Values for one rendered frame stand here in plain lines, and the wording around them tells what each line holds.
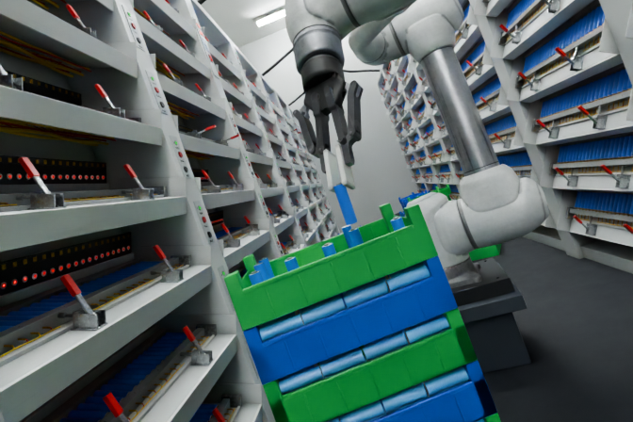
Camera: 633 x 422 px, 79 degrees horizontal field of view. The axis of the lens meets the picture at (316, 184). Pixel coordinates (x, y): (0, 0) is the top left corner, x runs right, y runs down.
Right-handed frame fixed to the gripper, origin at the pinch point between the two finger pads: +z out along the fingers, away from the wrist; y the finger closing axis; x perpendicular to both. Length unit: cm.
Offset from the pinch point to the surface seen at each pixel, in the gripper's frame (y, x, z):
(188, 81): 87, -44, -92
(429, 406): -2.4, -10.9, 35.1
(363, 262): -1.0, -0.7, 15.1
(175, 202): 48, -7, -12
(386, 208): -0.2, -17.4, 2.7
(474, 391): -8.3, -14.3, 34.0
